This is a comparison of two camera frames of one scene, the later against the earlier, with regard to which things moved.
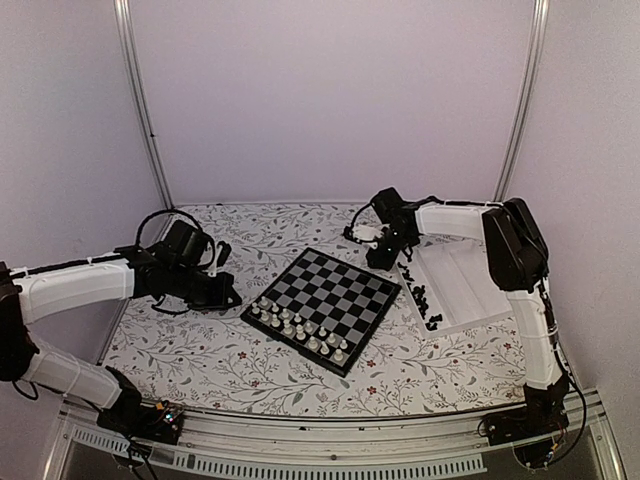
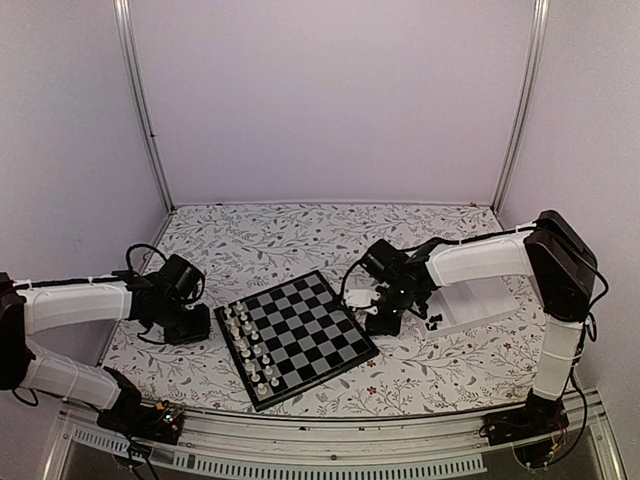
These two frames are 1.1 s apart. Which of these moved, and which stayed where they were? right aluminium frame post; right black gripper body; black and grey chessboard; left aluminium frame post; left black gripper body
Moved: left black gripper body; black and grey chessboard; right black gripper body
Stayed: left aluminium frame post; right aluminium frame post
